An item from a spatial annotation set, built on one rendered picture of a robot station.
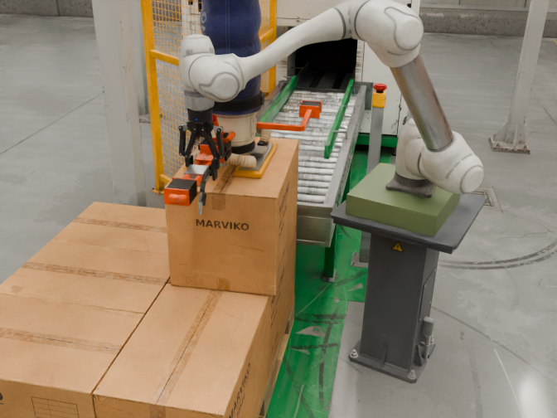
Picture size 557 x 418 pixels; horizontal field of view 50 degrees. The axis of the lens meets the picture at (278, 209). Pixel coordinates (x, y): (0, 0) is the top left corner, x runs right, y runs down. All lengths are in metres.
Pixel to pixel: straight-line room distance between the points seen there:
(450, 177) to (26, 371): 1.50
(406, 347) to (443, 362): 0.26
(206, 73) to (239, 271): 0.84
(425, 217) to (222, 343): 0.86
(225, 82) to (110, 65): 2.08
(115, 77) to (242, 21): 1.64
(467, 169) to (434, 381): 1.04
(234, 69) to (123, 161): 2.24
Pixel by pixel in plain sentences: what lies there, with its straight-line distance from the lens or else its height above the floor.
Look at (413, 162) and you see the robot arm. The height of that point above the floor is 0.98.
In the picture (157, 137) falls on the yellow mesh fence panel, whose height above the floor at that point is 0.42.
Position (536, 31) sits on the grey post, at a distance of 5.43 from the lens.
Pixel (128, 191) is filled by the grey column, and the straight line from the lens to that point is 3.85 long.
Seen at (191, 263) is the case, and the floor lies 0.65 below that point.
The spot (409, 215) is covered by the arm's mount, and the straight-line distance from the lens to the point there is 2.25.
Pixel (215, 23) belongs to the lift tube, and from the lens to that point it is 2.10.
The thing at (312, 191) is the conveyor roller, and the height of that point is 0.54.
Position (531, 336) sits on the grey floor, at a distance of 3.18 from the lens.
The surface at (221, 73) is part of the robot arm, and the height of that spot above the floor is 1.43.
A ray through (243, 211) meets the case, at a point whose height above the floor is 0.88.
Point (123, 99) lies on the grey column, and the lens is 3.64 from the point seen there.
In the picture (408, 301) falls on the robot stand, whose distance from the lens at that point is 2.55.
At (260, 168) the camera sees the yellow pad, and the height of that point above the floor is 0.97.
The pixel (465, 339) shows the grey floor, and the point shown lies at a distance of 3.04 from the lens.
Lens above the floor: 1.79
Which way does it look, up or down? 26 degrees down
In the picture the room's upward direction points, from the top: 1 degrees clockwise
